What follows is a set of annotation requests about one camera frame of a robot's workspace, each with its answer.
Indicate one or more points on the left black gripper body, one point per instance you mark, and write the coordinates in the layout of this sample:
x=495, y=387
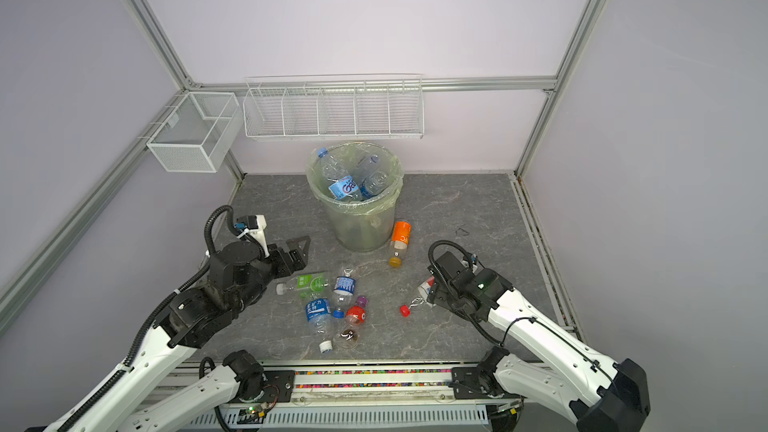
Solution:
x=275, y=267

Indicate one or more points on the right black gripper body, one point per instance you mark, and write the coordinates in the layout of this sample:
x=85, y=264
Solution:
x=446, y=299

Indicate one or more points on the light green label bottle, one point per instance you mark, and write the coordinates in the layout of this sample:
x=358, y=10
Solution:
x=304, y=285

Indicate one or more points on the red label scenic bottle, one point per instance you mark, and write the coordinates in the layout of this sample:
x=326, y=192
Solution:
x=420, y=299

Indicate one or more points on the crushed light blue label bottle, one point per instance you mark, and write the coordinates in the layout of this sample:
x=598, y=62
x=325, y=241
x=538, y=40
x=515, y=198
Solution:
x=340, y=182

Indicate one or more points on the red cap cola bottle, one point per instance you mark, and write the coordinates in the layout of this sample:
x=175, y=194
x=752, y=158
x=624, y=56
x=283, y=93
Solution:
x=348, y=334

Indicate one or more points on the orange label bottle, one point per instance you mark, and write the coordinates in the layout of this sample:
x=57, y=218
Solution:
x=399, y=243

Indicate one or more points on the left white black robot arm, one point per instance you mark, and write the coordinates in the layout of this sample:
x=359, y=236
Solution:
x=182, y=323

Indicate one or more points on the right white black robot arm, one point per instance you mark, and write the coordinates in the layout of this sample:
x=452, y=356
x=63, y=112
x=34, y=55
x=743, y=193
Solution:
x=532, y=357

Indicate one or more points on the green-lined mesh waste bin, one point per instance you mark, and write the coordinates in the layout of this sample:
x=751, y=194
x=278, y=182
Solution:
x=368, y=224

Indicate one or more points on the blue label bottle blue cap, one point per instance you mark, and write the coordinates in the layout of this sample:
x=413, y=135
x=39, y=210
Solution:
x=343, y=292

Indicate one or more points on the small white mesh basket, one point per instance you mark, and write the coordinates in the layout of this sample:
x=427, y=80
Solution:
x=198, y=132

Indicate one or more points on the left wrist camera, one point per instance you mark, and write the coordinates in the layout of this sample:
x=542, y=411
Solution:
x=252, y=228

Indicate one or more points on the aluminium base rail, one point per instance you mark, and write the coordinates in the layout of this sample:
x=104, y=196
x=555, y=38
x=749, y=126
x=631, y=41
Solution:
x=413, y=384

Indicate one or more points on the long white wire basket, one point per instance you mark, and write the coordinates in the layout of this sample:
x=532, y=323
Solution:
x=334, y=106

